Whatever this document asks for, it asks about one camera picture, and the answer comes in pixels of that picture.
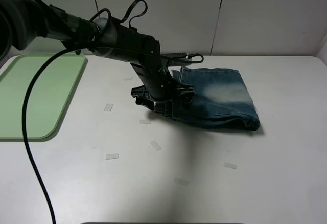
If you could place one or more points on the clear tape strip lower right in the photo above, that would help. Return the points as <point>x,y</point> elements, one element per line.
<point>229,165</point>

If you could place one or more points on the children's blue denim shorts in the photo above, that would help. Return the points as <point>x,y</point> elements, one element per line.
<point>220,100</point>

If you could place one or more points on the clear tape strip centre left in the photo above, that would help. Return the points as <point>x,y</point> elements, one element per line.
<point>145,121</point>

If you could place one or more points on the clear tape strip mid left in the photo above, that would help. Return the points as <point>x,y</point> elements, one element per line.
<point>108,107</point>

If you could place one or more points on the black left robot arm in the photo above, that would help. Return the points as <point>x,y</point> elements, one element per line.
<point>24,20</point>

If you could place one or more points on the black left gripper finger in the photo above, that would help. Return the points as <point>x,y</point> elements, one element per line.
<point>182,93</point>
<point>143,97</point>

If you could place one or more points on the light green plastic tray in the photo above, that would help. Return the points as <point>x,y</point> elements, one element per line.
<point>50,97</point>

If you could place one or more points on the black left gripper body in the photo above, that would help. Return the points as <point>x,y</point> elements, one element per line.
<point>154,77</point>

